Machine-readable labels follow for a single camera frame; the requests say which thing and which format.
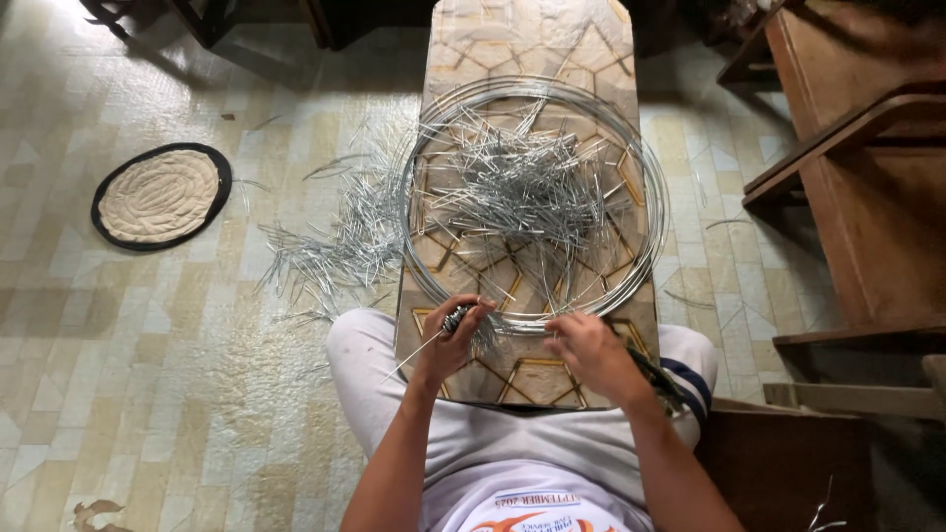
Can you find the person's left hand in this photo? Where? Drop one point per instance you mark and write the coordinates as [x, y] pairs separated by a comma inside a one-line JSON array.
[[442, 351]]

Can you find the person's right hand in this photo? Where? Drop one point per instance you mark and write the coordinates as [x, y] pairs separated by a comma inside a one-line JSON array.
[[600, 355]]

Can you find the person's left fingers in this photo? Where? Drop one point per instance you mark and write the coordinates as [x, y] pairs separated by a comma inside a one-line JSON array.
[[467, 303]]

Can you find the person's right fingers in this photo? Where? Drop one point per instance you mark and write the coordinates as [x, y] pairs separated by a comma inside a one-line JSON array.
[[565, 332]]

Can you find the person's white shorts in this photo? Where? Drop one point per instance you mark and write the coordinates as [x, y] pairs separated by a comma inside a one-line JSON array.
[[369, 377]]

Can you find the person's white printed shirt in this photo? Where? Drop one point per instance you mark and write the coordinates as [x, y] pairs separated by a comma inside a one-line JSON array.
[[532, 502]]

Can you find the dark brown wooden box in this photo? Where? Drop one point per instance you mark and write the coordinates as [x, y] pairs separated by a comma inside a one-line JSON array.
[[783, 465]]

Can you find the long hexagon patterned board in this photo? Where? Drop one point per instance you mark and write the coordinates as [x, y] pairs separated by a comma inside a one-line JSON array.
[[528, 37]]

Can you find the pale wooden plank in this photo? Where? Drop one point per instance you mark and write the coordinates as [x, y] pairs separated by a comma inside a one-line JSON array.
[[865, 399]]

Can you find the round quilted beige mat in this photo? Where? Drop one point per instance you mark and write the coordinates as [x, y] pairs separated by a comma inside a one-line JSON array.
[[161, 196]]

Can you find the brown wooden bench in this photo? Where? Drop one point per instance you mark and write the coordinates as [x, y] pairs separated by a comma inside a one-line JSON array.
[[857, 185]]

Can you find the dark wooden chair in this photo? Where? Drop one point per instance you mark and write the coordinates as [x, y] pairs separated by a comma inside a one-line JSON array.
[[207, 18]]

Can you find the dry brown leaf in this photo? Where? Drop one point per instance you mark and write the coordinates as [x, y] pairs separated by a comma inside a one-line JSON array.
[[96, 511]]

